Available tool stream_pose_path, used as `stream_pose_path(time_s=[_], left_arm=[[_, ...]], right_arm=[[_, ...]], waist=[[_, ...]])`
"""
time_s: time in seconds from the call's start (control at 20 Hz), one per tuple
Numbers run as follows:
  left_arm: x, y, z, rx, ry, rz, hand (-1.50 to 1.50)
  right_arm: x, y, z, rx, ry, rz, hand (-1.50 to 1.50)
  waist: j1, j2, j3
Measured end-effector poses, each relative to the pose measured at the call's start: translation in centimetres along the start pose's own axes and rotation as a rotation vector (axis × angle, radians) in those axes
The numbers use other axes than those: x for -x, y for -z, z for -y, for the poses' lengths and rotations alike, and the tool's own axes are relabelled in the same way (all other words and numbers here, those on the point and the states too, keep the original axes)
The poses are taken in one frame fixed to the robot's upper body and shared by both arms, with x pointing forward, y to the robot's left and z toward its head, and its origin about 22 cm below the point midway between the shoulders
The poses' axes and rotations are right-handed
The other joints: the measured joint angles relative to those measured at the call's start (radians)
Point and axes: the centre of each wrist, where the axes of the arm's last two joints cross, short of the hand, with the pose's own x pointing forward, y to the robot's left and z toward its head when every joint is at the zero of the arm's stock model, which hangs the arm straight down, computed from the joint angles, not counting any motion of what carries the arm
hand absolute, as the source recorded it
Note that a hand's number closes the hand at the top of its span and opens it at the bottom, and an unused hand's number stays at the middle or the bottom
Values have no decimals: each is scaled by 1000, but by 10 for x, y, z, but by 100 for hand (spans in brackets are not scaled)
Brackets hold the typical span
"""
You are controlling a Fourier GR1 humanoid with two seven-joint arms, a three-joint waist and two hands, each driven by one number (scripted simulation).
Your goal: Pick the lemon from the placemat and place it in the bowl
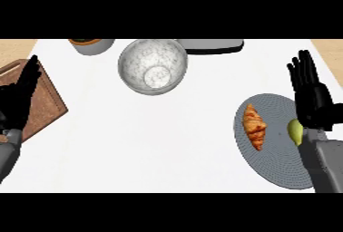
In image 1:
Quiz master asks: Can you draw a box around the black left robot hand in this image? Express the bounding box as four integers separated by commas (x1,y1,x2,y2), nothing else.
0,54,43,132

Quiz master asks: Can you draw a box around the grey pot with orange rim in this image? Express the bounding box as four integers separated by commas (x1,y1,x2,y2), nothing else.
66,38,117,56

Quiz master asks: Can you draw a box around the round grey woven placemat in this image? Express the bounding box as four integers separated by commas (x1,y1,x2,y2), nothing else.
234,92,316,190

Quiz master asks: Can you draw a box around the yellow-green lemon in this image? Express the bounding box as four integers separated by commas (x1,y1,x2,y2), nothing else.
285,118,306,147

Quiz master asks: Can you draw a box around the white marble bowl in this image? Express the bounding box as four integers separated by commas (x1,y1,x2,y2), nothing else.
117,39,189,96

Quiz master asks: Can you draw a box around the grey and black appliance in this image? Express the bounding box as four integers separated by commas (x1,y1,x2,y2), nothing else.
174,38,245,55

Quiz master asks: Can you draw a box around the brown wooden cutting board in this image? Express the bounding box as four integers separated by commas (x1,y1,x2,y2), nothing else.
0,59,69,144

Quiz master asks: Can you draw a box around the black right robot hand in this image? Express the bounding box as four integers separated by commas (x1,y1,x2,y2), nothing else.
285,49,343,132

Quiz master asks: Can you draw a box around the golden brown croissant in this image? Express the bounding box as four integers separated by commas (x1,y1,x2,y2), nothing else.
241,103,268,151

